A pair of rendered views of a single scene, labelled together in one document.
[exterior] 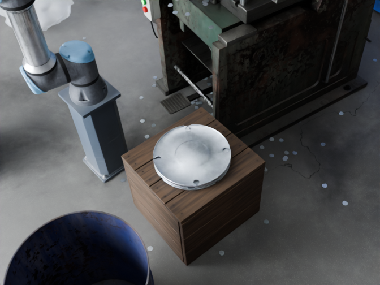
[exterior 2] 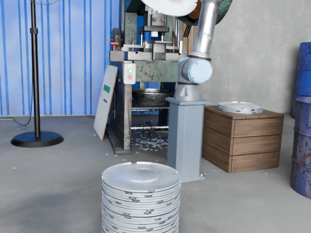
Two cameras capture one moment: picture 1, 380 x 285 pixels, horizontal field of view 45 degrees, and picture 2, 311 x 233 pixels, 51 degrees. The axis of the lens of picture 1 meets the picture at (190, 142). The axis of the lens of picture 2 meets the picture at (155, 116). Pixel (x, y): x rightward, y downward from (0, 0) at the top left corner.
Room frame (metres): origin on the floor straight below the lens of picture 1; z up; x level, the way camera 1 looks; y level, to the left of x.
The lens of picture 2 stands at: (1.10, 2.18, 0.69)
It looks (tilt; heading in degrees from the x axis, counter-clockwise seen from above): 11 degrees down; 284
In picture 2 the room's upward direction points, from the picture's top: 2 degrees clockwise
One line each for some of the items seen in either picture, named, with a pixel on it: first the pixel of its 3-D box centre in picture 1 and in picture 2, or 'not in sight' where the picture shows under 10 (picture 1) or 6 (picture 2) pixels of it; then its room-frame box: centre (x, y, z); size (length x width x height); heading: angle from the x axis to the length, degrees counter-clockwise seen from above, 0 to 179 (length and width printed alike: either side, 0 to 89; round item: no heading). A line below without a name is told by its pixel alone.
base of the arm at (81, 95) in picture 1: (86, 83); (187, 90); (1.36, 0.39, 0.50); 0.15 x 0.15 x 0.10
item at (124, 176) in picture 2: not in sight; (141, 175); (1.41, 1.08, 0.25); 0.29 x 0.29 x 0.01
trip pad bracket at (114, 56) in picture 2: not in sight; (116, 64); (1.90, 0.08, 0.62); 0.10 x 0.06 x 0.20; 28
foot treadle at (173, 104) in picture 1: (216, 86); (155, 128); (1.67, -0.15, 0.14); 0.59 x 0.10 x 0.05; 118
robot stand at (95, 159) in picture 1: (100, 129); (185, 138); (1.36, 0.39, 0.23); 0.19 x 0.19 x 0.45; 38
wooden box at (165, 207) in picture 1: (194, 184); (237, 135); (1.06, 0.00, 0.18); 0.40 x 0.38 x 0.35; 125
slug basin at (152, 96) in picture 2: not in sight; (152, 97); (1.73, -0.27, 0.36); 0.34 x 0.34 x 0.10
